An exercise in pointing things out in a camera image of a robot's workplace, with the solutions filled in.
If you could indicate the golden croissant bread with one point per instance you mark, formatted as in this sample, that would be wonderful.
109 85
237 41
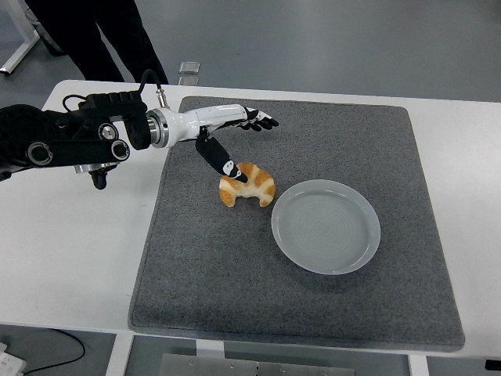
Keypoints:
262 186

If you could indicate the white desk leg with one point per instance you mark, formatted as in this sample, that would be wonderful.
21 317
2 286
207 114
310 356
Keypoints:
19 49

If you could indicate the white table frame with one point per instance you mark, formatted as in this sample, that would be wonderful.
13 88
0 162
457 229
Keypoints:
117 352

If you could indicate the white and black hand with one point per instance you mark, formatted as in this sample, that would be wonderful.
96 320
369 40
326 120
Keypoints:
188 123

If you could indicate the small black floor object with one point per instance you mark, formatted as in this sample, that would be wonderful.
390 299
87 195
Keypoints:
494 364

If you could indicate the pale grey round plate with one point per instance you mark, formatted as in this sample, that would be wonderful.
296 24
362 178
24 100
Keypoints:
326 227

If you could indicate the person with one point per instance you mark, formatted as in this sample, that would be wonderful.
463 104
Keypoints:
86 35

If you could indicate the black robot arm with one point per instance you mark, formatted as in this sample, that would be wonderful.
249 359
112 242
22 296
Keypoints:
58 133

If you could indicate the white power strip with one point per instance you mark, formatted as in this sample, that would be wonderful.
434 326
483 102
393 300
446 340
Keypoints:
9 362

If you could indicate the grey felt mat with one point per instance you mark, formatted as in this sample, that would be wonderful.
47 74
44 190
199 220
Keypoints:
242 266

